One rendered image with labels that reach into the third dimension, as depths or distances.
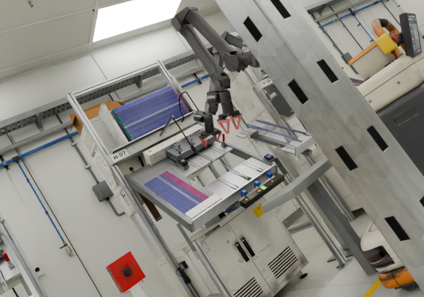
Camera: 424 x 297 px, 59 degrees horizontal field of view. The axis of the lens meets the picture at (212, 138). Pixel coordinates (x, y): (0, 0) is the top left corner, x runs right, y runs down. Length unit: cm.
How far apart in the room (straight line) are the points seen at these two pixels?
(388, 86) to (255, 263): 144
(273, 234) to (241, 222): 24
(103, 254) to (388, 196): 374
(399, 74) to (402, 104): 11
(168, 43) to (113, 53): 74
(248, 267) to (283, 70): 228
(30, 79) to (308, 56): 432
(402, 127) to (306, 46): 135
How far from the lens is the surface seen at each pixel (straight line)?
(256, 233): 256
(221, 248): 243
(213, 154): 258
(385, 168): 24
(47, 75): 453
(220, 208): 215
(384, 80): 156
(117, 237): 396
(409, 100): 156
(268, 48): 25
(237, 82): 354
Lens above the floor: 76
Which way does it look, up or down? 8 degrees up
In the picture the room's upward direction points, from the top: 34 degrees counter-clockwise
